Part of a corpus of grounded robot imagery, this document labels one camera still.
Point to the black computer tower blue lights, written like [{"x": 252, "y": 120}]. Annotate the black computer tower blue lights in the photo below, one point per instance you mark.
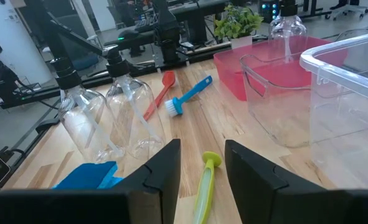
[{"x": 269, "y": 7}]

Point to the large clear plastic bin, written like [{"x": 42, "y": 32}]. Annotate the large clear plastic bin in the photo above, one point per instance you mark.
[{"x": 348, "y": 124}]

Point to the clear plastic pump bottle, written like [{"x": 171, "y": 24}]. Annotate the clear plastic pump bottle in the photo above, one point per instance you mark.
[
  {"x": 137, "y": 118},
  {"x": 288, "y": 31},
  {"x": 84, "y": 124}
]

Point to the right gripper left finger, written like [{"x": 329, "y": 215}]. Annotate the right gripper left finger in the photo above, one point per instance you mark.
[{"x": 152, "y": 193}]

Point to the blue dish brush white bristles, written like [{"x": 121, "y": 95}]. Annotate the blue dish brush white bristles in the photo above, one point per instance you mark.
[{"x": 183, "y": 98}]

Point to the grey office chair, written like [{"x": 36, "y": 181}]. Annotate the grey office chair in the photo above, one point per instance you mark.
[{"x": 348, "y": 11}]

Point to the green plant in white pot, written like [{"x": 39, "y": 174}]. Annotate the green plant in white pot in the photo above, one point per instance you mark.
[{"x": 238, "y": 23}]

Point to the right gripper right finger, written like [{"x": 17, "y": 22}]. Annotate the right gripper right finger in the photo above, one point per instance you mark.
[{"x": 258, "y": 193}]

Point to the small clear organizer bin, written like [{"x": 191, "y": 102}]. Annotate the small clear organizer bin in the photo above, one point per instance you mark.
[{"x": 280, "y": 118}]

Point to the black table edge bracket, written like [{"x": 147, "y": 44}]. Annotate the black table edge bracket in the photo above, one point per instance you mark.
[{"x": 46, "y": 124}]

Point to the pink plastic bin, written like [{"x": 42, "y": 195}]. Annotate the pink plastic bin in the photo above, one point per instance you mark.
[{"x": 230, "y": 74}]

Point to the black keyboard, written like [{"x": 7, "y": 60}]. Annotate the black keyboard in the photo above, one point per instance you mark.
[{"x": 144, "y": 21}]

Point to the red plastic spoon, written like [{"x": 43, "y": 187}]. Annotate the red plastic spoon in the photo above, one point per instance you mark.
[{"x": 168, "y": 79}]

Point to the black computer mouse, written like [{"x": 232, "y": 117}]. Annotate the black computer mouse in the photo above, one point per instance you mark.
[{"x": 127, "y": 34}]

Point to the black aluminium rig frame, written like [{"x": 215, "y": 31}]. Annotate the black aluminium rig frame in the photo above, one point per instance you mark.
[{"x": 90, "y": 81}]

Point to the lime green dish wand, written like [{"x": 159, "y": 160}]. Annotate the lime green dish wand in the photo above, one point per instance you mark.
[{"x": 205, "y": 186}]

